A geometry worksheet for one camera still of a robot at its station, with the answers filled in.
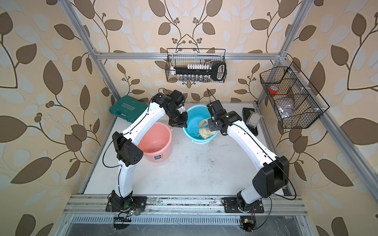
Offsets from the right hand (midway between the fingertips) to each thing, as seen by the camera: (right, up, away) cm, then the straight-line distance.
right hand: (217, 123), depth 82 cm
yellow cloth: (-7, -5, -2) cm, 9 cm away
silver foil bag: (+32, +6, -11) cm, 35 cm away
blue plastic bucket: (-12, +5, 0) cm, 13 cm away
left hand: (-18, 0, -1) cm, 18 cm away
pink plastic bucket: (-38, -15, +13) cm, 43 cm away
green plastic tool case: (-63, +10, +30) cm, 70 cm away
